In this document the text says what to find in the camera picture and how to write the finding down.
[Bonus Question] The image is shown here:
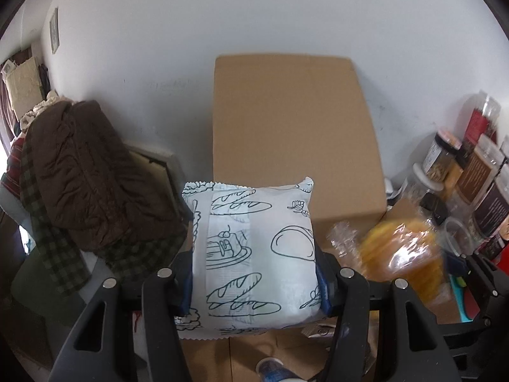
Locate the teal padded bag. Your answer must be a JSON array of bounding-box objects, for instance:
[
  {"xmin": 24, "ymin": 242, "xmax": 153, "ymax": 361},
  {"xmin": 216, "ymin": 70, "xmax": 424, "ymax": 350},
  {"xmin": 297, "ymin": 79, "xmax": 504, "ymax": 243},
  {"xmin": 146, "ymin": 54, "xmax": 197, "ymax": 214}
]
[{"xmin": 449, "ymin": 276, "xmax": 472, "ymax": 323}]

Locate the white frame leaning on wall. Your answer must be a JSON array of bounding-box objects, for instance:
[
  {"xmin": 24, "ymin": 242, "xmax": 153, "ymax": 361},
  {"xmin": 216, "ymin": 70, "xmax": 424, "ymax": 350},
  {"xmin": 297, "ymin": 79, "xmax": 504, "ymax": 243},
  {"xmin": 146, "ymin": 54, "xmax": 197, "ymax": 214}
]
[{"xmin": 126, "ymin": 142, "xmax": 188, "ymax": 216}]

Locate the white bread packet with drawings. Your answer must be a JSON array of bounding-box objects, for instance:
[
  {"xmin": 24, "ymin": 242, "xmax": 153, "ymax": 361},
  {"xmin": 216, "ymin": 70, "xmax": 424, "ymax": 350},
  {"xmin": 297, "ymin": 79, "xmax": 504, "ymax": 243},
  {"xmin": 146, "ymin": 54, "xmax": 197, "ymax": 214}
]
[{"xmin": 182, "ymin": 177, "xmax": 323, "ymax": 341}]

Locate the clear jar brown powder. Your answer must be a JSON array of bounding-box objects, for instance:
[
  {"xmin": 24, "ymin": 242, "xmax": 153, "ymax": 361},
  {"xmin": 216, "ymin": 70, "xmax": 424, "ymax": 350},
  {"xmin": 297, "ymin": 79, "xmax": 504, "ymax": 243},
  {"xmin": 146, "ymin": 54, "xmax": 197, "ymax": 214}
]
[{"xmin": 443, "ymin": 217, "xmax": 478, "ymax": 256}]

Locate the tall jar brown label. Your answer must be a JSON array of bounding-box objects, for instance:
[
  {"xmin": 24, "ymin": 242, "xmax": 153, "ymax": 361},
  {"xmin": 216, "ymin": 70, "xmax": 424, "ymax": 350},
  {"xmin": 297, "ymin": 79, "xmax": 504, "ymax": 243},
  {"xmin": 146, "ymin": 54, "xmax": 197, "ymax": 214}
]
[{"xmin": 454, "ymin": 135, "xmax": 504, "ymax": 204}]

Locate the pile of beige blankets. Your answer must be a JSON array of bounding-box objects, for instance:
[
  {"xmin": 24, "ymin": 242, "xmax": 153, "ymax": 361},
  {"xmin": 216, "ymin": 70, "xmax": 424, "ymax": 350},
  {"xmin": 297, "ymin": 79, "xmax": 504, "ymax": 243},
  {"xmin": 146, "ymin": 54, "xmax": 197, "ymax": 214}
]
[{"xmin": 19, "ymin": 91, "xmax": 61, "ymax": 133}]

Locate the red striped cloth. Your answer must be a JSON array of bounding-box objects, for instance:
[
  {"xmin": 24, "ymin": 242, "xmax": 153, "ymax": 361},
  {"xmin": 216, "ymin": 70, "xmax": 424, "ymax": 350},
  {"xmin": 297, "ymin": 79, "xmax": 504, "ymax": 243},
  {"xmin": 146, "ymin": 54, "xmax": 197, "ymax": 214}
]
[{"xmin": 1, "ymin": 135, "xmax": 25, "ymax": 196}]

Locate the grey chair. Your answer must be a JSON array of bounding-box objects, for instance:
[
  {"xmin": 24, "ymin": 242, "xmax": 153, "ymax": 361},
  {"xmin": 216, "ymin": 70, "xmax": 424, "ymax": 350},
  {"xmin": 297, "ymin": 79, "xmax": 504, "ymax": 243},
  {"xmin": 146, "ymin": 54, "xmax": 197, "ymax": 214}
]
[{"xmin": 0, "ymin": 186, "xmax": 37, "ymax": 224}]

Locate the black lid seed jar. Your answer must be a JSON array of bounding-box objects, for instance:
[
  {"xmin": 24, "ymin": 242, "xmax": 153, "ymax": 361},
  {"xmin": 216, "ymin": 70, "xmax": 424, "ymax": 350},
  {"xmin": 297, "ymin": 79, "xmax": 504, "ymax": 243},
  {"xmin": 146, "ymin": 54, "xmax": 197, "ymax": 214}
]
[{"xmin": 421, "ymin": 131, "xmax": 463, "ymax": 182}]

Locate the large jar dark label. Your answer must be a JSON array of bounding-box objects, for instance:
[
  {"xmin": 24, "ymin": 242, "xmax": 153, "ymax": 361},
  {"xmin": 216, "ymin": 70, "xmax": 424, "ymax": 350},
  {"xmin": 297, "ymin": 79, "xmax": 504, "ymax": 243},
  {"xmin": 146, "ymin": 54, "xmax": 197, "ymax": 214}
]
[{"xmin": 470, "ymin": 165, "xmax": 509, "ymax": 240}]

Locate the blue white tube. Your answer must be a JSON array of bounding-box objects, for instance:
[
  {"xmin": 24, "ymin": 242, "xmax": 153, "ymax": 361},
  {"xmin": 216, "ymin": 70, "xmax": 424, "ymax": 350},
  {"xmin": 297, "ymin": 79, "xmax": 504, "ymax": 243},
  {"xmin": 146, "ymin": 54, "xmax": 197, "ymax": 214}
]
[{"xmin": 256, "ymin": 358, "xmax": 303, "ymax": 382}]

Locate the framed wall picture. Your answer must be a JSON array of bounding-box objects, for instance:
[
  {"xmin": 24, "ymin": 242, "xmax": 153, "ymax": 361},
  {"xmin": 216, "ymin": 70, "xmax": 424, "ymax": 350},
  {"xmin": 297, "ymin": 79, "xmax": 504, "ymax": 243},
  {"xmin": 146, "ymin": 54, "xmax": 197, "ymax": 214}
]
[{"xmin": 48, "ymin": 7, "xmax": 60, "ymax": 55}]

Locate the clear waffle packet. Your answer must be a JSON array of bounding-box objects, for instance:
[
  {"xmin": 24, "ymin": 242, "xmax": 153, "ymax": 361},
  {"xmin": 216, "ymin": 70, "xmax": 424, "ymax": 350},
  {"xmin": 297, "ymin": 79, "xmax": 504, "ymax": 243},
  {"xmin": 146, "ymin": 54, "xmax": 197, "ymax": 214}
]
[{"xmin": 328, "ymin": 217, "xmax": 451, "ymax": 312}]

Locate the brown cardboard box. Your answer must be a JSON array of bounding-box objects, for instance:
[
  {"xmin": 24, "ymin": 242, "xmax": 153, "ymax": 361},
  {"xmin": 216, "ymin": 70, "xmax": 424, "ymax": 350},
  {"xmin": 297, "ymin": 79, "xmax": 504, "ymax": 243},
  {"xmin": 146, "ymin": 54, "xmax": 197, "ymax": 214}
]
[{"xmin": 181, "ymin": 55, "xmax": 464, "ymax": 382}]

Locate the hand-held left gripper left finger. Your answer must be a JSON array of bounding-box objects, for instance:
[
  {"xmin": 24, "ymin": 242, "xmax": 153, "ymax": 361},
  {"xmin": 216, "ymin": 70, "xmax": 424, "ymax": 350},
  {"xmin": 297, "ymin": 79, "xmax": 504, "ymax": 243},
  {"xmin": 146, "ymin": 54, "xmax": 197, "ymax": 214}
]
[{"xmin": 48, "ymin": 249, "xmax": 195, "ymax": 382}]

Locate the clear jar red label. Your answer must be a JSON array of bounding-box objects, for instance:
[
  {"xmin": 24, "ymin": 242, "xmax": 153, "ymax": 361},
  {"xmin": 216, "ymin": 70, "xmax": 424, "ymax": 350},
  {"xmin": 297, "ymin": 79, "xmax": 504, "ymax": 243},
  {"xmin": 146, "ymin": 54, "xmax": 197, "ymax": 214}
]
[{"xmin": 462, "ymin": 91, "xmax": 502, "ymax": 149}]

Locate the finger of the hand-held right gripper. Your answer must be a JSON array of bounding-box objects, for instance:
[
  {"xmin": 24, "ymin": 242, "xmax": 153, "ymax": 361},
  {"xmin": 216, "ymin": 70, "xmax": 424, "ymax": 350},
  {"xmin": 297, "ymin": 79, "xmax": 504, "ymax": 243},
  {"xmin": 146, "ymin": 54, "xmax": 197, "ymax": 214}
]
[
  {"xmin": 447, "ymin": 252, "xmax": 509, "ymax": 323},
  {"xmin": 439, "ymin": 319, "xmax": 509, "ymax": 371}
]

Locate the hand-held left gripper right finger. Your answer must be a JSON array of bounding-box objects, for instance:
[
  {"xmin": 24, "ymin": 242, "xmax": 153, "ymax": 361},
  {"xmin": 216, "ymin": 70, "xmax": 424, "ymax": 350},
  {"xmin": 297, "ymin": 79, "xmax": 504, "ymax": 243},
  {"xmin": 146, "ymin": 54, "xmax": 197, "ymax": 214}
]
[{"xmin": 315, "ymin": 247, "xmax": 468, "ymax": 382}]

